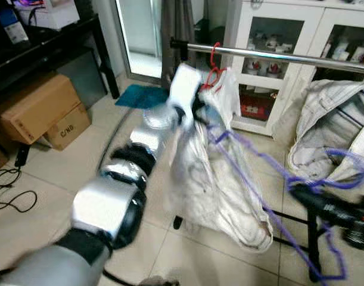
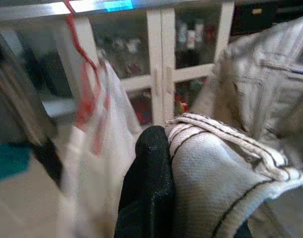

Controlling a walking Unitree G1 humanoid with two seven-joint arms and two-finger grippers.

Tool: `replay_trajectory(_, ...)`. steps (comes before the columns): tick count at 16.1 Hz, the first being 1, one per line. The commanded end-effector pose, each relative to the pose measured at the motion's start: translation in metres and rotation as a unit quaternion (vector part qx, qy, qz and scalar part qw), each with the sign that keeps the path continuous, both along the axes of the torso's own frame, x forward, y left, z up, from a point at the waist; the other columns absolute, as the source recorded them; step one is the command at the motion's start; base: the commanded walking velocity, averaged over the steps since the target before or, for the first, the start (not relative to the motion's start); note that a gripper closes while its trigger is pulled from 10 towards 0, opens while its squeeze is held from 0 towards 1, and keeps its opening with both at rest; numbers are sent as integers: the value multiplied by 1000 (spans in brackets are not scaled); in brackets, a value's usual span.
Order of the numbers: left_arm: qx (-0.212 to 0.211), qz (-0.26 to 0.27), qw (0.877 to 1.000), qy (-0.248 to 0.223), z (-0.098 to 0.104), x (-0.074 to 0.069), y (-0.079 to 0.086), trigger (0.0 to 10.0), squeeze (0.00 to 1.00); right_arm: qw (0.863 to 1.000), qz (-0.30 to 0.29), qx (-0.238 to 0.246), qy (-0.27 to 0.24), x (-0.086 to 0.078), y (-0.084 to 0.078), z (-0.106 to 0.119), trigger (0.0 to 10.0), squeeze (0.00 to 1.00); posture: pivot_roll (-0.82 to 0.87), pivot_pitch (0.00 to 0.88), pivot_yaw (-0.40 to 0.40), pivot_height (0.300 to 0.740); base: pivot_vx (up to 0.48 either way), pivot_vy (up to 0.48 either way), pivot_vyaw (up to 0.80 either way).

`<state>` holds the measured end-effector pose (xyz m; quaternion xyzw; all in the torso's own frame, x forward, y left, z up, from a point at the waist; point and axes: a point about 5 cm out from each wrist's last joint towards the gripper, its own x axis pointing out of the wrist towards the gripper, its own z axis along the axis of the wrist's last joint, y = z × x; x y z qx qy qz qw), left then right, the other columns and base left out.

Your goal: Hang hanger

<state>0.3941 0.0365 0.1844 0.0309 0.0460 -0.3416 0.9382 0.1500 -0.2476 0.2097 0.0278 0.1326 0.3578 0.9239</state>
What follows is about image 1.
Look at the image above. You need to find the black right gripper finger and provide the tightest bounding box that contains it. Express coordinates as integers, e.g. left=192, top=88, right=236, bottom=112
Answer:
left=296, top=194, right=331, bottom=222
left=289, top=184, right=332, bottom=206

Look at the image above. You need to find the purple clothes hanger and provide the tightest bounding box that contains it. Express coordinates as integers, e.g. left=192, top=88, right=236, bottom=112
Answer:
left=203, top=122, right=364, bottom=282

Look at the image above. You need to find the red clothes hanger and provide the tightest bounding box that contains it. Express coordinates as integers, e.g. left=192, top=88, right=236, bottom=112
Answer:
left=200, top=42, right=228, bottom=91

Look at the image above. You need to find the red patterned box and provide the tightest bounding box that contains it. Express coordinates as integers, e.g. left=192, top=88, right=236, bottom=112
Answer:
left=240, top=91, right=276, bottom=122

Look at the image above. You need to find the blue floor mat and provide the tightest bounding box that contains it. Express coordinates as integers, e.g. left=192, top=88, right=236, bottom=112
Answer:
left=114, top=83, right=170, bottom=110

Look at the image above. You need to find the off-white hanging jacket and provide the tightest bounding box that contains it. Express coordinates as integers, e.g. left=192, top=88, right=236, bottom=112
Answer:
left=272, top=79, right=364, bottom=185

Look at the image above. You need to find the long white garment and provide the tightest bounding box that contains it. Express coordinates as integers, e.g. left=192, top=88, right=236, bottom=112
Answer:
left=166, top=67, right=275, bottom=252

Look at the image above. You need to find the grey curtain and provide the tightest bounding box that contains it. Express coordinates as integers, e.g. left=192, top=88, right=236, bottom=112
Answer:
left=160, top=0, right=197, bottom=90

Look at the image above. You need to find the small printed cardboard box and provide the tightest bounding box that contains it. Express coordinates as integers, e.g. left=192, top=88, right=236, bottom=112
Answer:
left=43, top=102, right=92, bottom=151

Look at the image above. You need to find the white glass-door cabinet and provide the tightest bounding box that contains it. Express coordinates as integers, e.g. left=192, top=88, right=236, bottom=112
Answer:
left=222, top=0, right=364, bottom=136

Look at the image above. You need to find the black desk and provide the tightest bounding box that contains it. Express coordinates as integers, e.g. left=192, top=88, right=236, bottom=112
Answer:
left=0, top=13, right=121, bottom=101

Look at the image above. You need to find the large brown cardboard box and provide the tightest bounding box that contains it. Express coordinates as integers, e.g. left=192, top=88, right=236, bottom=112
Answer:
left=0, top=73, right=84, bottom=145

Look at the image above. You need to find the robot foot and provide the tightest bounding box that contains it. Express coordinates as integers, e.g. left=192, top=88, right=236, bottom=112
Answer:
left=137, top=275, right=181, bottom=286

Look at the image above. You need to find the white box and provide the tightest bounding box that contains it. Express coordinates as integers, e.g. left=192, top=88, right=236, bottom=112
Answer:
left=14, top=0, right=81, bottom=32

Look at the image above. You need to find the black power adapter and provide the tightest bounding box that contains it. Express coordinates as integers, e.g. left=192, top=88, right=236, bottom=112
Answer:
left=15, top=145, right=31, bottom=169

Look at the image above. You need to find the white blue-labelled carton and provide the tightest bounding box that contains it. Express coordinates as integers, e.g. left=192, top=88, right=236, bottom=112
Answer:
left=0, top=6, right=30, bottom=45

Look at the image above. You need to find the black clothes rack frame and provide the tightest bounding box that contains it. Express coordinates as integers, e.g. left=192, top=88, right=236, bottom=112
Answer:
left=172, top=212, right=328, bottom=284

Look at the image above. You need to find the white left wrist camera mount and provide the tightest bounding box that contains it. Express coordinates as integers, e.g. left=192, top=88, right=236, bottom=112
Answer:
left=169, top=63, right=204, bottom=125

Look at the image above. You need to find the steel clothes rail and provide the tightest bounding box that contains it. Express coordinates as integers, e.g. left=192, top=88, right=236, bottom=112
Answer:
left=170, top=38, right=364, bottom=75

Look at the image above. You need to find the black floor cable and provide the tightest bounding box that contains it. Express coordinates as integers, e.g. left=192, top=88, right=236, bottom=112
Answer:
left=0, top=167, right=38, bottom=213

